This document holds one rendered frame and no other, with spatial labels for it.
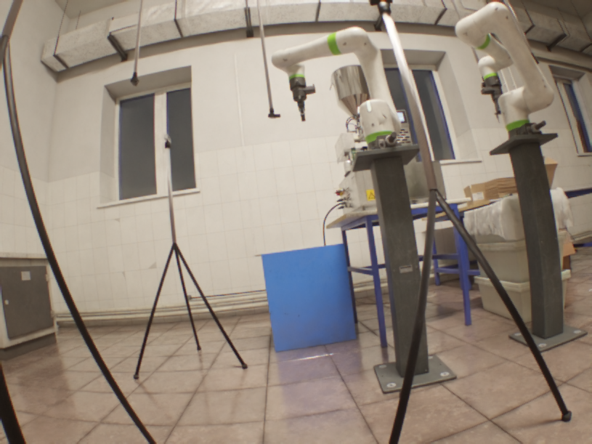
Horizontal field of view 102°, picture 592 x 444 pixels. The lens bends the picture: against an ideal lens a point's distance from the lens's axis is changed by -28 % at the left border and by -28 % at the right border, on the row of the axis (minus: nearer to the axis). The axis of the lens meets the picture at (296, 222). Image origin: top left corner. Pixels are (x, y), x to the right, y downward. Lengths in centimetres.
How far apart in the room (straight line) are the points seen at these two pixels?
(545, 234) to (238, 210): 288
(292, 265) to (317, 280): 17
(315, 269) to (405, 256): 81
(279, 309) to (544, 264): 144
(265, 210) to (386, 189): 235
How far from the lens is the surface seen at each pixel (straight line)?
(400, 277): 130
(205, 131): 384
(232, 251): 351
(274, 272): 197
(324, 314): 201
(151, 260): 375
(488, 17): 158
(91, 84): 481
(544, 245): 159
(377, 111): 139
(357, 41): 159
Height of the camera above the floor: 58
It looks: 5 degrees up
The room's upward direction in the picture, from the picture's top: 8 degrees counter-clockwise
